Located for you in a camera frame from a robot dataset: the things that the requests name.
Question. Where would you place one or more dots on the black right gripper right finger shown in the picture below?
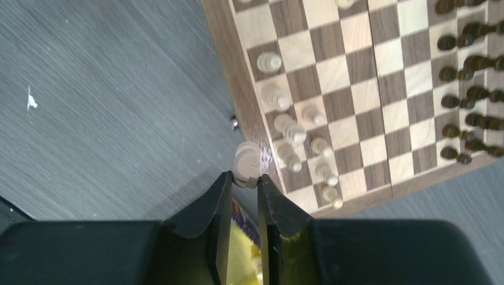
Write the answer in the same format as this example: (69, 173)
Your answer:
(300, 249)

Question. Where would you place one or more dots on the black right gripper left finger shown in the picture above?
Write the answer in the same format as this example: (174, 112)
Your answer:
(191, 247)

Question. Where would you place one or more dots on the white chess rook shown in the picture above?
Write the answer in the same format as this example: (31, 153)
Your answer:
(246, 167)

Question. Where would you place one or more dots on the wooden chess board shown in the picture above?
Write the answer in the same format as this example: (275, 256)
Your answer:
(356, 106)

